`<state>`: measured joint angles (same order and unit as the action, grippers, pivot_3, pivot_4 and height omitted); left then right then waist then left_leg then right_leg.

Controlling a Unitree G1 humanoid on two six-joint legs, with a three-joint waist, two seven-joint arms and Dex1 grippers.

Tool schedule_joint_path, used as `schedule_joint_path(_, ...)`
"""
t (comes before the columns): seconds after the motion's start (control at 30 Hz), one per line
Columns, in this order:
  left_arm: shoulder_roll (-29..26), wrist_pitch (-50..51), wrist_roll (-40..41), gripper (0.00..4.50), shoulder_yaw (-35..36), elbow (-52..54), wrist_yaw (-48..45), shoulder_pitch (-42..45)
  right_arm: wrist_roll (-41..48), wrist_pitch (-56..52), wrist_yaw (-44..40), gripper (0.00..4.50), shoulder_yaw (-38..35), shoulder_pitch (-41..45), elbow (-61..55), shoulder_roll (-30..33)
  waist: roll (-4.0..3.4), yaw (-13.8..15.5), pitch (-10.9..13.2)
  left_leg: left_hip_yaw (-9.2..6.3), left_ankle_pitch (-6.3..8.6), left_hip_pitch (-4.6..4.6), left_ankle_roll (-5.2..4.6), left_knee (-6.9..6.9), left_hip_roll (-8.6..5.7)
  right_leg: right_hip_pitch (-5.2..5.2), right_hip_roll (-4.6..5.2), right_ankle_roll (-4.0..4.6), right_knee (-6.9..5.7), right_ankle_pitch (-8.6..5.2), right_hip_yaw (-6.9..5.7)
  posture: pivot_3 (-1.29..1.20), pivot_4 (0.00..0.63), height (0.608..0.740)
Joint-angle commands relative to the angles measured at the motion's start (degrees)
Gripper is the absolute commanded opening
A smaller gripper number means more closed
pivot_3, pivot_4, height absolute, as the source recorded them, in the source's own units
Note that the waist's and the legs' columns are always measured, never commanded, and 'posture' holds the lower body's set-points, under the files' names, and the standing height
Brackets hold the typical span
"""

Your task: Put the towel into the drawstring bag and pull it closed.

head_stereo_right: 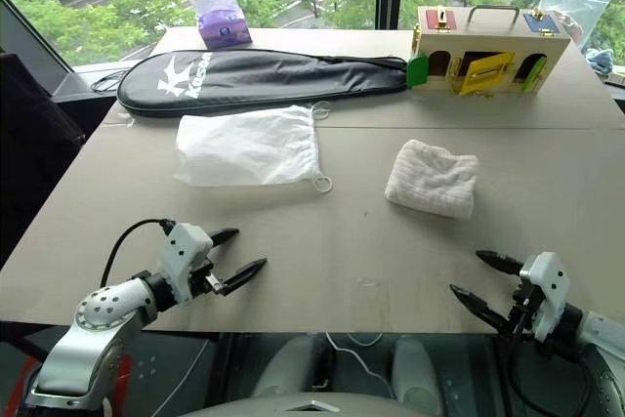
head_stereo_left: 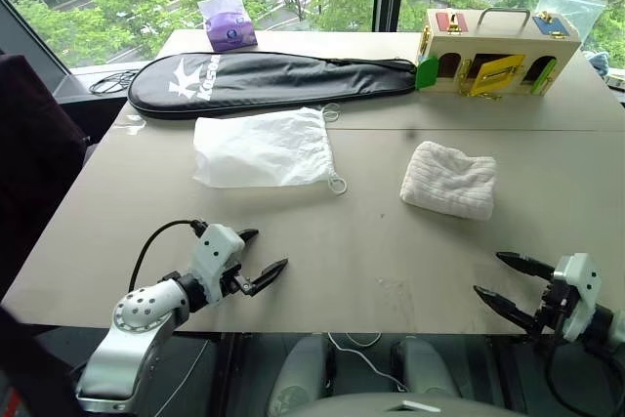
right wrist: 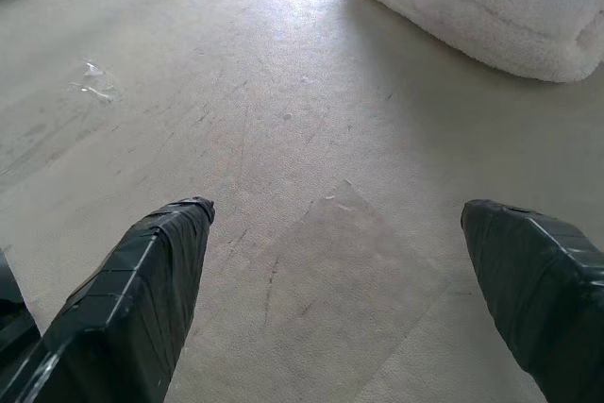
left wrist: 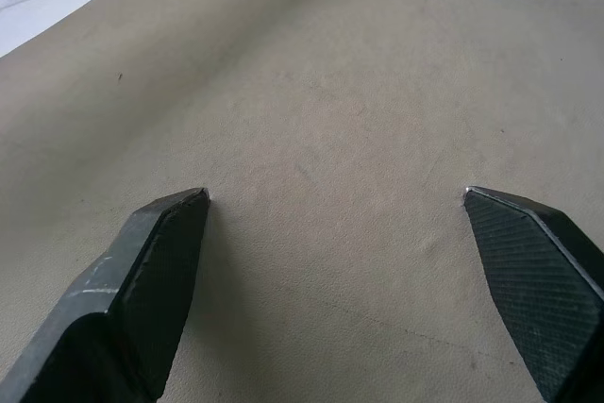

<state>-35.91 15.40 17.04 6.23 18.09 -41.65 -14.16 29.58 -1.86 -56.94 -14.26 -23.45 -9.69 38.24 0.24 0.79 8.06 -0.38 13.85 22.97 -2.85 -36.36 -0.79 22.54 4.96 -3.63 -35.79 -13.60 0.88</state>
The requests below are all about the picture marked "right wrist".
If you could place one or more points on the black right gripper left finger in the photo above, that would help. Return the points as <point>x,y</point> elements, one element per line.
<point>122,318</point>

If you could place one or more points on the white terry towel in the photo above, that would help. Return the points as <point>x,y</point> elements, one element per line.
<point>472,6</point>

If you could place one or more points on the clear tape patch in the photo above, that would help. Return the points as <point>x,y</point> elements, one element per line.
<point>358,271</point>

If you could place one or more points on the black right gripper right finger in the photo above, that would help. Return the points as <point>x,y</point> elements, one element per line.
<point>542,290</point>

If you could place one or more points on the clear tape scrap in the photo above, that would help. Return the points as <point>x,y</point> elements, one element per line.
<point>96,87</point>

